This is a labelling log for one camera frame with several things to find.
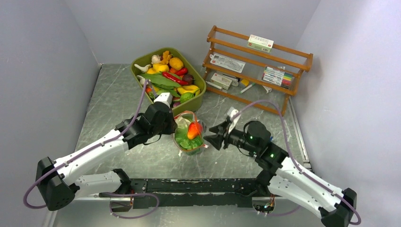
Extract napa cabbage toy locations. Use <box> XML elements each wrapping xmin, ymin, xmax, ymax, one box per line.
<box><xmin>174</xmin><ymin>121</ymin><xmax>204</xmax><ymax>156</ymax></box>

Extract red pepper toy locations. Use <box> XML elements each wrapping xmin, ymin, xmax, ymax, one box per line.
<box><xmin>187</xmin><ymin>121</ymin><xmax>203</xmax><ymax>140</ymax></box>

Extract clear zip bag orange zipper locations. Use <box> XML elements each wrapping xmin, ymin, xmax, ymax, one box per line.
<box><xmin>173</xmin><ymin>111</ymin><xmax>209</xmax><ymax>156</ymax></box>

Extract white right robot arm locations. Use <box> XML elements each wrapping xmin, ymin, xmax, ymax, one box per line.
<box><xmin>204</xmin><ymin>118</ymin><xmax>357</xmax><ymax>227</ymax></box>

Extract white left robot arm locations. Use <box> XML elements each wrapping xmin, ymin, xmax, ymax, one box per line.
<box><xmin>36</xmin><ymin>101</ymin><xmax>177</xmax><ymax>211</ymax></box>

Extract small green lime toy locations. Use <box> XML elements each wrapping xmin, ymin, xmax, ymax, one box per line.
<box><xmin>180</xmin><ymin>92</ymin><xmax>195</xmax><ymax>104</ymax></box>

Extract yellow banana pepper toy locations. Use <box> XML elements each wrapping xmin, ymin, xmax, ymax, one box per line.
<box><xmin>177</xmin><ymin>85</ymin><xmax>201</xmax><ymax>96</ymax></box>

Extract flat green leaf toy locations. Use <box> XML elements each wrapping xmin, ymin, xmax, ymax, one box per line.
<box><xmin>141</xmin><ymin>73</ymin><xmax>181</xmax><ymax>90</ymax></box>

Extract white pen on table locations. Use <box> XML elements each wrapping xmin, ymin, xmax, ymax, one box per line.
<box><xmin>240</xmin><ymin>83</ymin><xmax>256</xmax><ymax>94</ymax></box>

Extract small white green box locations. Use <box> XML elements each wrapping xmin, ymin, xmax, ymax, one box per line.
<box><xmin>210</xmin><ymin>73</ymin><xmax>232</xmax><ymax>90</ymax></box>

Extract long red chili toy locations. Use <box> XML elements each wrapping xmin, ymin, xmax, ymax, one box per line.
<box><xmin>162</xmin><ymin>72</ymin><xmax>190</xmax><ymax>86</ymax></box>

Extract white mushroom toy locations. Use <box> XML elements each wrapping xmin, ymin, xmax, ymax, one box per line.
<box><xmin>134</xmin><ymin>64</ymin><xmax>152</xmax><ymax>73</ymax></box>
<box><xmin>136</xmin><ymin>75</ymin><xmax>146</xmax><ymax>86</ymax></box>

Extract olive green plastic bin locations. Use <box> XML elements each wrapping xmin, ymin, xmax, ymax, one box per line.
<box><xmin>131</xmin><ymin>47</ymin><xmax>207</xmax><ymax>116</ymax></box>

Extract dark red beet toy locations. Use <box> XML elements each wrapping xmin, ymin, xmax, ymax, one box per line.
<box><xmin>182</xmin><ymin>74</ymin><xmax>194</xmax><ymax>85</ymax></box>

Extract yellow lemon toy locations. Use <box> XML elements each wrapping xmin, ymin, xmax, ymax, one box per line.
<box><xmin>153</xmin><ymin>63</ymin><xmax>170</xmax><ymax>72</ymax></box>

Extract short red chili toy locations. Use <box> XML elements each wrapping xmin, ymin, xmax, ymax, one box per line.
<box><xmin>175</xmin><ymin>68</ymin><xmax>188</xmax><ymax>76</ymax></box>

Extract yellow potato toy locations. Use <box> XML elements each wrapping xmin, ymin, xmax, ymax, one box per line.
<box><xmin>169</xmin><ymin>57</ymin><xmax>184</xmax><ymax>70</ymax></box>

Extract white garlic bulb toy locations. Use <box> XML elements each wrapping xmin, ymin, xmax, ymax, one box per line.
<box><xmin>151</xmin><ymin>54</ymin><xmax>161</xmax><ymax>64</ymax></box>

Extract flat packaged stationery card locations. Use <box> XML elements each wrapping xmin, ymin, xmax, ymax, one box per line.
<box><xmin>209</xmin><ymin>53</ymin><xmax>246</xmax><ymax>73</ymax></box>

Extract orange ginger root toy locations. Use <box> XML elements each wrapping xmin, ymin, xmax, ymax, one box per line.
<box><xmin>160</xmin><ymin>51</ymin><xmax>173</xmax><ymax>65</ymax></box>

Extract wooden shelf rack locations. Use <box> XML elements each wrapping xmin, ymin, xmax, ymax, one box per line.
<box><xmin>202</xmin><ymin>26</ymin><xmax>313</xmax><ymax>115</ymax></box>

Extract coloured marker pen set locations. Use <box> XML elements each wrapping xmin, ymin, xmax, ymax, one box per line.
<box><xmin>262</xmin><ymin>66</ymin><xmax>294</xmax><ymax>89</ymax></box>

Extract white box on top shelf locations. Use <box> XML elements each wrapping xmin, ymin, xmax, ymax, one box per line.
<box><xmin>247</xmin><ymin>35</ymin><xmax>274</xmax><ymax>53</ymax></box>

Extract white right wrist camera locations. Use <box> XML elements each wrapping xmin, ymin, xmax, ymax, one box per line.
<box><xmin>227</xmin><ymin>106</ymin><xmax>241</xmax><ymax>134</ymax></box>

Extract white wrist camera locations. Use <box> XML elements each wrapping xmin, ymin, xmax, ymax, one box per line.
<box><xmin>227</xmin><ymin>106</ymin><xmax>241</xmax><ymax>134</ymax></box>
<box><xmin>154</xmin><ymin>92</ymin><xmax>173</xmax><ymax>107</ymax></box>

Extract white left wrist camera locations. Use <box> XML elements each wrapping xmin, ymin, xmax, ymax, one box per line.
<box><xmin>154</xmin><ymin>92</ymin><xmax>173</xmax><ymax>107</ymax></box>

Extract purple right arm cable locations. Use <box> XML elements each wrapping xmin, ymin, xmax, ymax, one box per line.
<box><xmin>238</xmin><ymin>99</ymin><xmax>362</xmax><ymax>226</ymax></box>

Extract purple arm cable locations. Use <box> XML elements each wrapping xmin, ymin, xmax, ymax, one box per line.
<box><xmin>238</xmin><ymin>99</ymin><xmax>362</xmax><ymax>226</ymax></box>
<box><xmin>23</xmin><ymin>79</ymin><xmax>160</xmax><ymax>219</ymax></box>

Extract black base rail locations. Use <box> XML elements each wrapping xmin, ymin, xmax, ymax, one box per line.
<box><xmin>100</xmin><ymin>169</ymin><xmax>286</xmax><ymax>210</ymax></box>

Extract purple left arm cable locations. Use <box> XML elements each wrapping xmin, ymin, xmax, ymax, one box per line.
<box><xmin>23</xmin><ymin>79</ymin><xmax>160</xmax><ymax>219</ymax></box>

